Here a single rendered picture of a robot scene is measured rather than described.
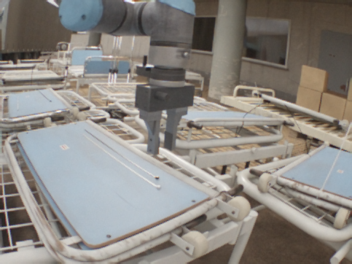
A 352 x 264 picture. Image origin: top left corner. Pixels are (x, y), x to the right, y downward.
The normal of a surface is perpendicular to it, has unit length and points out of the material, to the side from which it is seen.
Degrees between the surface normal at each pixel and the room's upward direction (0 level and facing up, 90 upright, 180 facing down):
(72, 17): 93
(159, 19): 94
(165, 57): 93
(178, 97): 90
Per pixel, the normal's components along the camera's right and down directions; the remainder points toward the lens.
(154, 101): 0.69, 0.29
